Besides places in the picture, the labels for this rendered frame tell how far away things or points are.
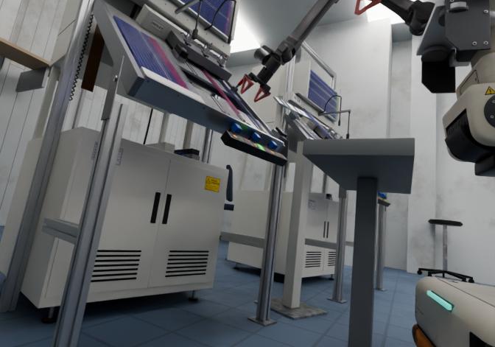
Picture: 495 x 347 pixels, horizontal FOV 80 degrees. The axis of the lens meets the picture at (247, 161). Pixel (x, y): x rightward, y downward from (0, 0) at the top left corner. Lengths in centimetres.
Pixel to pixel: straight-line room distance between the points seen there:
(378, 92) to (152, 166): 355
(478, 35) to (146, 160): 110
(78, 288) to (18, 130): 341
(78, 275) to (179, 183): 61
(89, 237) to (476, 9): 113
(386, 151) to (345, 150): 9
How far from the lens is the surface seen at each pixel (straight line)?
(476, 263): 472
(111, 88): 86
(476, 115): 94
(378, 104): 426
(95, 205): 80
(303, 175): 154
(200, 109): 97
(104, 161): 80
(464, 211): 472
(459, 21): 103
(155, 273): 128
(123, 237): 118
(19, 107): 416
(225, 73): 162
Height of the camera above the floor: 39
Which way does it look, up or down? 11 degrees up
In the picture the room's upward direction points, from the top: 7 degrees clockwise
